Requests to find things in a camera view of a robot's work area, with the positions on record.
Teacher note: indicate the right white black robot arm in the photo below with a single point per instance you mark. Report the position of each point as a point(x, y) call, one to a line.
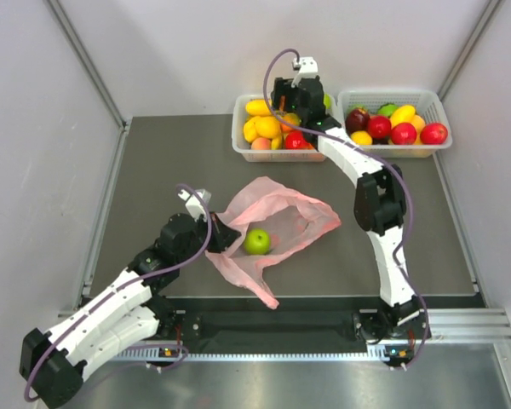
point(382, 203)

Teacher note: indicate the peach fruit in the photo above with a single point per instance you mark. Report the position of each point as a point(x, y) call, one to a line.
point(261, 143)

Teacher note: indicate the right white plastic basket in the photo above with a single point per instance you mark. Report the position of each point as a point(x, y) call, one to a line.
point(429, 109)

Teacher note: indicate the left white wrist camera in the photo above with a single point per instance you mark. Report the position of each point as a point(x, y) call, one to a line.
point(195, 205)

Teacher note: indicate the red apple front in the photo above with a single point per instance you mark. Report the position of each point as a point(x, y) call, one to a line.
point(403, 134)

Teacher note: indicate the red apple middle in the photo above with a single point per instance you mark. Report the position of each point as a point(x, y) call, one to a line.
point(379, 127)

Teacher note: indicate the green lime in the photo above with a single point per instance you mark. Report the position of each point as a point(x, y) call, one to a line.
point(387, 110)
point(257, 242)

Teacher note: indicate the white plastic basket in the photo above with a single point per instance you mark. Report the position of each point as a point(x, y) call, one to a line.
point(242, 147)
point(429, 109)

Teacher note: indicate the dark red apple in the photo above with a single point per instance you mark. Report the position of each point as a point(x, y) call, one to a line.
point(357, 120)

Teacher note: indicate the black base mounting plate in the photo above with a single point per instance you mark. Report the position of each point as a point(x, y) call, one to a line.
point(295, 318)

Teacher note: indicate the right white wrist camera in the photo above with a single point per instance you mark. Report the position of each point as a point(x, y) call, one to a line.
point(305, 68)

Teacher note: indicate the yellow lemon right basket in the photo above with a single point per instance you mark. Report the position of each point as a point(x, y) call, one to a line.
point(361, 138)

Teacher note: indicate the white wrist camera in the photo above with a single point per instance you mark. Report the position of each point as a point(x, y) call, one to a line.
point(195, 205)
point(305, 68)

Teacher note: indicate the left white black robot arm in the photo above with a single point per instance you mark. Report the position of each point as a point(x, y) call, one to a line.
point(57, 362)

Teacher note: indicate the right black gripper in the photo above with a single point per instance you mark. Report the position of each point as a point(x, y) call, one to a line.
point(284, 88)

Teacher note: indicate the red apple left basket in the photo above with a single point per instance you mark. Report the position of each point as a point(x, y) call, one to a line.
point(295, 140)

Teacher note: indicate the yellow lemon basket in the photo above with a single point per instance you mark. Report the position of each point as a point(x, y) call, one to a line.
point(361, 138)
point(268, 127)

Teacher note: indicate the yellow mango from bag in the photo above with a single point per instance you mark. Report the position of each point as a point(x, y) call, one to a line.
point(258, 107)

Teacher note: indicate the yellow lemon far left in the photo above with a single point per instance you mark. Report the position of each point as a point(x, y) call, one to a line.
point(249, 130)

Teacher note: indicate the grey slotted cable duct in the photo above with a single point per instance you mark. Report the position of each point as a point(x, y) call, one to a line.
point(369, 353)

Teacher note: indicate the green pear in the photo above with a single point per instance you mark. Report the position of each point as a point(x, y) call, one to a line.
point(327, 102)

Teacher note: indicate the yellow mango right basket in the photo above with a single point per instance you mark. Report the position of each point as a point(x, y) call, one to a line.
point(404, 114)

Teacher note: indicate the red apple far right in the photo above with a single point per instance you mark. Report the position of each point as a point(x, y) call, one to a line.
point(434, 134)

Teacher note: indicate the yellow lemon left basket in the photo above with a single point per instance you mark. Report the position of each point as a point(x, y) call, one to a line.
point(268, 127)

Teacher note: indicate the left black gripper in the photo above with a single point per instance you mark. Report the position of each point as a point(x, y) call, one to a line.
point(224, 236)

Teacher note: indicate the left white plastic basket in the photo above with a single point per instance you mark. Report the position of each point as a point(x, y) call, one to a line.
point(242, 147)

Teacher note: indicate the pink plastic bag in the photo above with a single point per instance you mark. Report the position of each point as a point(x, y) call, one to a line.
point(293, 221)

